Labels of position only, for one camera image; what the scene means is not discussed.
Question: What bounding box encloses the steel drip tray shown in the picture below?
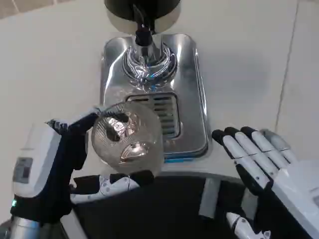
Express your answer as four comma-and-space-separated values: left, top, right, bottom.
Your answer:
100, 33, 213, 164

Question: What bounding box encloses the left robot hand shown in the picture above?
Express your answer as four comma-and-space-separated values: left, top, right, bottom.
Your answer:
9, 106, 155, 225

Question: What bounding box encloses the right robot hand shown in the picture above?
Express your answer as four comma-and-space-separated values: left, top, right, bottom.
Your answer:
211, 126, 319, 239

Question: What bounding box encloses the black dispenser tap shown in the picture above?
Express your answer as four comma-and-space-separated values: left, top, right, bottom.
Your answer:
133, 3, 158, 48

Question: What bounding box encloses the slotted steel tray grid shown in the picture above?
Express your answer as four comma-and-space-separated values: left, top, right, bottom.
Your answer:
125, 92, 180, 139

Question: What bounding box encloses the clear ribbed glass cup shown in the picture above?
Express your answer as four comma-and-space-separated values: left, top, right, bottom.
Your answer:
90, 101, 164, 174

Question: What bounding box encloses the black drink dispenser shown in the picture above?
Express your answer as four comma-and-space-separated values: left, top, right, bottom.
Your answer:
103, 0, 183, 35

